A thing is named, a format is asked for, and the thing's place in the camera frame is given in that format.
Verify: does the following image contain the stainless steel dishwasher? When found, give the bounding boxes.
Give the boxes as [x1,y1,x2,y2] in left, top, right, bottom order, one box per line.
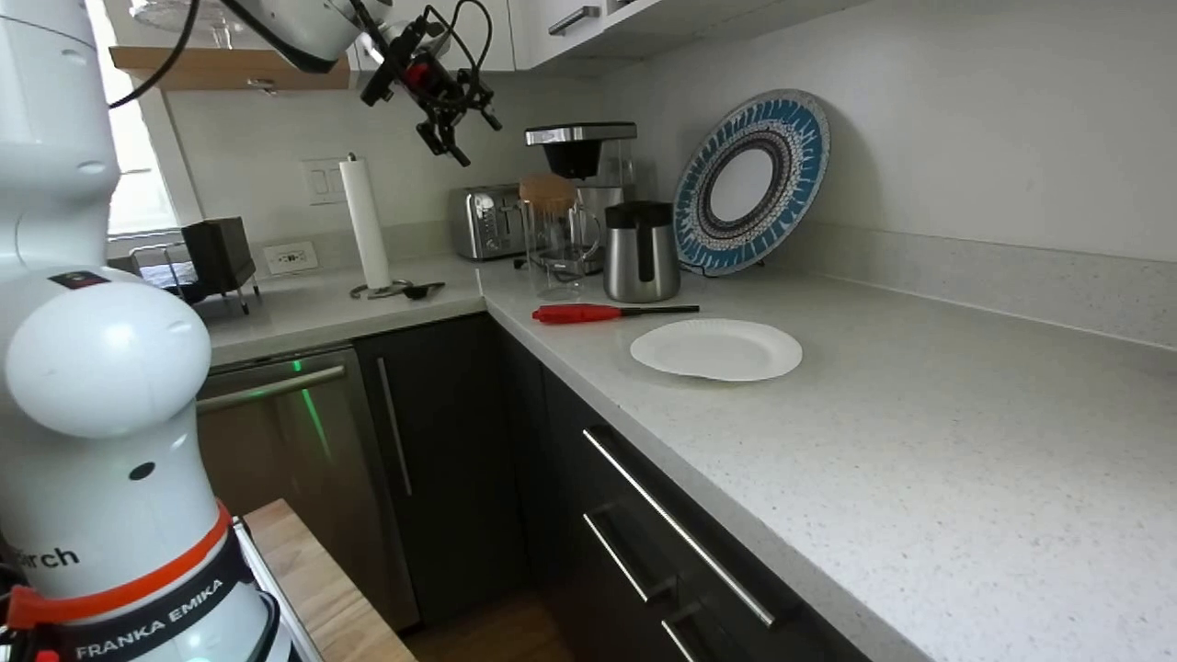
[200,347,420,628]

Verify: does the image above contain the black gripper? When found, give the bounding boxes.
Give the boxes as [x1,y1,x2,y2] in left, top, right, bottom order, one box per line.
[361,7,502,167]

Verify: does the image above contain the wall power outlet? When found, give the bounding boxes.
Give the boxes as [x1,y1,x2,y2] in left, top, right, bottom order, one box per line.
[263,242,316,275]

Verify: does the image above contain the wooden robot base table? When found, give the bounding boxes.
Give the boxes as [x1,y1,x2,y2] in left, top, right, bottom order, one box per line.
[247,499,416,662]

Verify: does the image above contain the blue white decorative plate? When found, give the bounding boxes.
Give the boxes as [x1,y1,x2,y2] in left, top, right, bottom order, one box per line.
[672,89,832,275]

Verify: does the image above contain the stainless steel toaster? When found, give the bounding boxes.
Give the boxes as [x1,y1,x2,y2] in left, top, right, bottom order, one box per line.
[457,189,525,260]

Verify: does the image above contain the clear glass jug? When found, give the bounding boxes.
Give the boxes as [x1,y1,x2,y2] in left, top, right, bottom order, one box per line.
[525,202,588,296]

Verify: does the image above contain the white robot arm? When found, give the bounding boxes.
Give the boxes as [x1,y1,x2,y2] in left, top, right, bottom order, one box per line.
[0,0,316,662]

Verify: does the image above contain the steel thermal carafe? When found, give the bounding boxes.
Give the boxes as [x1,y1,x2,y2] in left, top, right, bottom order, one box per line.
[602,202,680,302]

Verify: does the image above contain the red handled screwdriver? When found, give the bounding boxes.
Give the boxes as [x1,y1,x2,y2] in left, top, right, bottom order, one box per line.
[535,302,698,324]

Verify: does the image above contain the black silver coffee maker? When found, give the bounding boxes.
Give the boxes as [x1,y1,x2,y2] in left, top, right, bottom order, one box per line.
[523,123,637,227]

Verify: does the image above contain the white paper towel roll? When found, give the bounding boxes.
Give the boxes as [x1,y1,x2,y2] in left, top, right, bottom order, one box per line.
[340,154,389,291]

